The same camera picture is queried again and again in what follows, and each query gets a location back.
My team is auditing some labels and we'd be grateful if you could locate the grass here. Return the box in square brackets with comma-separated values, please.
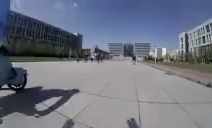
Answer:
[145, 61, 212, 75]
[9, 55, 79, 63]

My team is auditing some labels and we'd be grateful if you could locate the dark long building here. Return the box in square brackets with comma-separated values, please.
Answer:
[7, 10, 84, 58]

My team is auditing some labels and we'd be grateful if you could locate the grey paved plaza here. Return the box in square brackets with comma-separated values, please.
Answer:
[0, 59, 212, 128]

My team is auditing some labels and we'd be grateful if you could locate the grey building with two wings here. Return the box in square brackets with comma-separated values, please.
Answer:
[107, 41, 152, 59]

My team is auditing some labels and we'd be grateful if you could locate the small white building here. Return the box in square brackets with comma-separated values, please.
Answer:
[153, 46, 168, 59]

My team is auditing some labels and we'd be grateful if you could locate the gravel strip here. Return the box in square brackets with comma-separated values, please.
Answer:
[143, 62, 212, 90]

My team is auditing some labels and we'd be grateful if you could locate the white building with window grid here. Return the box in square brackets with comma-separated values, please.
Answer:
[178, 14, 212, 63]

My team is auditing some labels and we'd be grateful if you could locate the person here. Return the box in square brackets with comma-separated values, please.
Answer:
[131, 54, 138, 65]
[0, 0, 12, 58]

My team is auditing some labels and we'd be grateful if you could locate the robot's own part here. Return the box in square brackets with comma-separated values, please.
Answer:
[61, 119, 75, 128]
[126, 117, 141, 128]

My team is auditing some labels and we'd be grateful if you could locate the group of people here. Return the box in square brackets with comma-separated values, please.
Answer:
[94, 52, 104, 64]

